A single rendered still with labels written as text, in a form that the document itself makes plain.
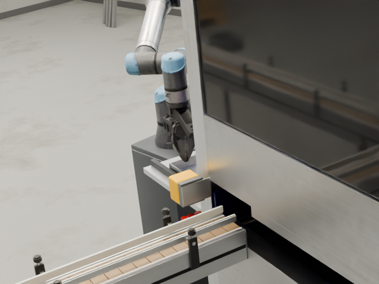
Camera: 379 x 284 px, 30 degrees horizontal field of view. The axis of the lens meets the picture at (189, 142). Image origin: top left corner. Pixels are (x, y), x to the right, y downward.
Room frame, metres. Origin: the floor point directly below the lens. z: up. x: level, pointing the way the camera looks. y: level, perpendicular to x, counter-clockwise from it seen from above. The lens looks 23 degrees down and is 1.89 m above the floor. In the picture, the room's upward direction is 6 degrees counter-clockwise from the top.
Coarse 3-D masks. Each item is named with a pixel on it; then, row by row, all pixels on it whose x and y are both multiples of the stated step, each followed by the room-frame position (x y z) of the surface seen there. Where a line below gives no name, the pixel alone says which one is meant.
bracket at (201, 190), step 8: (192, 184) 1.72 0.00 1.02; (200, 184) 1.74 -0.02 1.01; (208, 184) 1.75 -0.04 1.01; (184, 192) 1.71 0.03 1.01; (192, 192) 1.72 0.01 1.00; (200, 192) 1.73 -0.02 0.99; (208, 192) 1.75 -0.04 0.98; (184, 200) 1.71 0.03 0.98; (192, 200) 1.72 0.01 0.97; (200, 200) 1.73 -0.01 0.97
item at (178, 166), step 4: (192, 156) 2.15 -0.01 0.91; (180, 160) 2.13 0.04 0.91; (192, 160) 2.15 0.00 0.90; (172, 164) 2.11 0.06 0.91; (176, 164) 2.12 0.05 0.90; (180, 164) 2.12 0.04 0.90; (184, 164) 2.13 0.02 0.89; (188, 164) 2.14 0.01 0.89; (192, 164) 2.15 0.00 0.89; (196, 164) 2.15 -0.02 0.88; (172, 168) 2.09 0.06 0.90; (176, 168) 2.07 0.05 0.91; (180, 168) 2.12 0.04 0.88; (184, 168) 2.12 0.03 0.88; (188, 168) 2.12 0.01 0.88; (192, 168) 2.12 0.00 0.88; (196, 168) 2.11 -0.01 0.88; (176, 172) 2.07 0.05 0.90; (196, 172) 2.08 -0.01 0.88
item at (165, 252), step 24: (168, 216) 1.64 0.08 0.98; (192, 216) 1.64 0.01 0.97; (216, 216) 1.69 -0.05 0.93; (144, 240) 1.57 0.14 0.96; (168, 240) 1.53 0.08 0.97; (192, 240) 1.52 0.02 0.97; (216, 240) 1.57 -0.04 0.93; (240, 240) 1.60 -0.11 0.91; (72, 264) 1.47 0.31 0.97; (96, 264) 1.52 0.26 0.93; (120, 264) 1.46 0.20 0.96; (144, 264) 1.50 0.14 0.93; (168, 264) 1.50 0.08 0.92; (192, 264) 1.52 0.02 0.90; (216, 264) 1.56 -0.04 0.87
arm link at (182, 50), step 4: (180, 48) 2.27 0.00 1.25; (184, 48) 2.28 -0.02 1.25; (160, 52) 2.25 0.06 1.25; (164, 52) 2.25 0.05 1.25; (168, 52) 2.24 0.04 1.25; (184, 52) 2.24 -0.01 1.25; (156, 56) 2.24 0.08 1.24; (160, 56) 2.23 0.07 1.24; (184, 56) 2.21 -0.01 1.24; (156, 60) 2.23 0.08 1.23; (160, 60) 2.22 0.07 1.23; (156, 64) 2.22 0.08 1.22; (160, 64) 2.22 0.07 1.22; (156, 68) 2.22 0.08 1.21; (160, 68) 2.22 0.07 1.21; (160, 72) 2.23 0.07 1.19
